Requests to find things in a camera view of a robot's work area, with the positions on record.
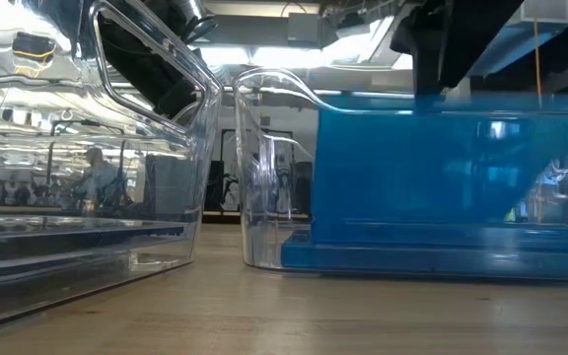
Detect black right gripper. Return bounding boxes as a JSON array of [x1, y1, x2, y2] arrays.
[[390, 0, 526, 98]]

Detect clear black jewel case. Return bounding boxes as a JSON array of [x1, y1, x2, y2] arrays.
[[0, 255, 199, 321], [0, 216, 189, 262]]

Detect clear plastic bin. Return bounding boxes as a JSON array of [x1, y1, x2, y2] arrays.
[[0, 0, 224, 330], [233, 67, 568, 285]]

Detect person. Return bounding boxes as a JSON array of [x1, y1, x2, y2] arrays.
[[74, 146, 130, 211]]

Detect black yellow ceiling reel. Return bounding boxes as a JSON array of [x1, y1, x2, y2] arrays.
[[11, 32, 58, 64]]

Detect grey ceiling air duct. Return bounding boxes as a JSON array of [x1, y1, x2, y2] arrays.
[[465, 19, 568, 93]]

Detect yellow hanging cord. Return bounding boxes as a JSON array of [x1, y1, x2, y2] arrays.
[[532, 19, 544, 107]]

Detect silver ceiling duct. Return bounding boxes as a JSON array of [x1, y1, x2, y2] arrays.
[[165, 0, 214, 31]]

